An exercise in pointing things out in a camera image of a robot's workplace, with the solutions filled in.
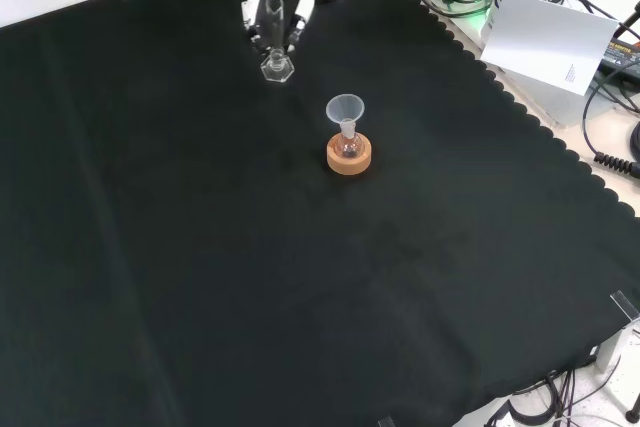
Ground clear glass graduated cylinder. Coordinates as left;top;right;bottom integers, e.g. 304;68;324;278
260;0;296;84

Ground clear plastic funnel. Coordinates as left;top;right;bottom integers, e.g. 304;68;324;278
325;93;367;136

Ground small round-bottom glass flask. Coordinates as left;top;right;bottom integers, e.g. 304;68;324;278
335;121;363;160

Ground black bench cloth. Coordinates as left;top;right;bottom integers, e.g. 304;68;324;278
0;0;640;427

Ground white box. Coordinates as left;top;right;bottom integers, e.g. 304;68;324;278
480;59;602;128

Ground black power adapter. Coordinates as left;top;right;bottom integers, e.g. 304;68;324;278
598;39;640;79

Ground cork ring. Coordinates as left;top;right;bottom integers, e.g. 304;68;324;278
326;131;374;177

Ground black spiral cable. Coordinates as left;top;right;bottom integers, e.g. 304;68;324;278
581;62;640;178

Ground black floor cables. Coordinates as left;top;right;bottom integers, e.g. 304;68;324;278
483;365;640;427

